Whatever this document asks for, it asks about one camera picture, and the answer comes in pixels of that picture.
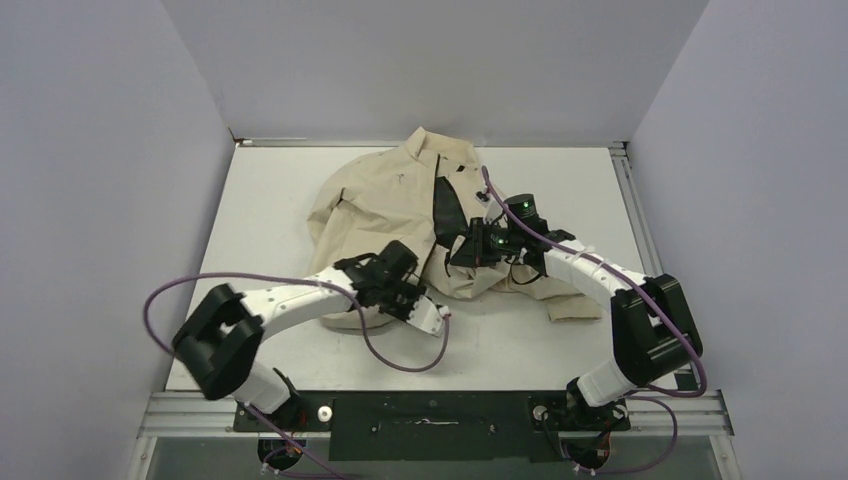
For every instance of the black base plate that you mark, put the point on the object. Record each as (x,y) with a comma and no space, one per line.
(444,425)

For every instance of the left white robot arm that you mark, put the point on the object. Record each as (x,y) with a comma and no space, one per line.
(219,342)

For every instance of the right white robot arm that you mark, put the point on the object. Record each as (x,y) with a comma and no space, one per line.
(653,331)

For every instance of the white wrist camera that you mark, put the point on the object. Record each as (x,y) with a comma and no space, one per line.
(428,316)
(493,211)

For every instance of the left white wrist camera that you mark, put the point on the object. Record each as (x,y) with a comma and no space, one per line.
(428,316)

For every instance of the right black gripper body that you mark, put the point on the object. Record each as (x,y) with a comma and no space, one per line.
(491,242)

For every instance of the beige zip jacket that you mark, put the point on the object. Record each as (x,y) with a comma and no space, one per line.
(423,194)

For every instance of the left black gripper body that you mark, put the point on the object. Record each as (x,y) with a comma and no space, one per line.
(399,298)

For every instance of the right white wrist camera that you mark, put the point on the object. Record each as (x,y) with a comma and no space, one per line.
(493,211)

